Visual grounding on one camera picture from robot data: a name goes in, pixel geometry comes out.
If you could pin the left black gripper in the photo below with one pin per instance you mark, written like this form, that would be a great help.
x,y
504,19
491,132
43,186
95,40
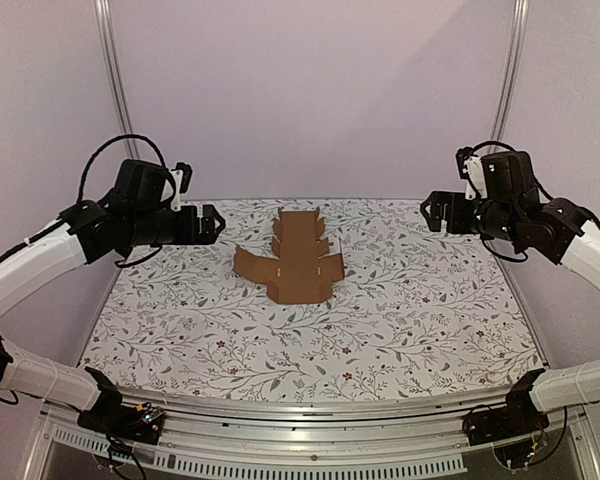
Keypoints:
x,y
190,234

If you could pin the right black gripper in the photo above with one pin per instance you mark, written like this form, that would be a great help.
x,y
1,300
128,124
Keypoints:
x,y
461,213

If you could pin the brown cardboard box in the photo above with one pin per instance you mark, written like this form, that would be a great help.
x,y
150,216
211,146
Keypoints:
x,y
302,269

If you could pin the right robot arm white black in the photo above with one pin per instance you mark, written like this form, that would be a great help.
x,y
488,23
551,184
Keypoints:
x,y
503,200

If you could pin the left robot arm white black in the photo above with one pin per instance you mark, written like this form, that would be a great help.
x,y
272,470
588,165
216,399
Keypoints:
x,y
143,208

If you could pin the floral patterned table mat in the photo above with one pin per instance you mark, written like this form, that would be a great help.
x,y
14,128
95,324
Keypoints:
x,y
417,314

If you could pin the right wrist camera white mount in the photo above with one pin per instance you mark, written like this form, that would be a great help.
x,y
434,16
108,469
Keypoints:
x,y
470,169

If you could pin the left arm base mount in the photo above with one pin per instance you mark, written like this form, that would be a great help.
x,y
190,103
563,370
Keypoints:
x,y
140,423

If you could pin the right aluminium frame post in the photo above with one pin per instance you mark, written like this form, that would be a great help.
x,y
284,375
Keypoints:
x,y
512,64

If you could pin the aluminium frame post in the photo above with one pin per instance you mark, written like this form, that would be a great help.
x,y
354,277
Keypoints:
x,y
512,64
106,33

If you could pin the left aluminium frame post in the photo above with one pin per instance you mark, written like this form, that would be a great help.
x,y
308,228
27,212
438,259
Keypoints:
x,y
106,33

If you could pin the front aluminium rail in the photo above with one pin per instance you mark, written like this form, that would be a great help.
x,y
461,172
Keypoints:
x,y
421,438

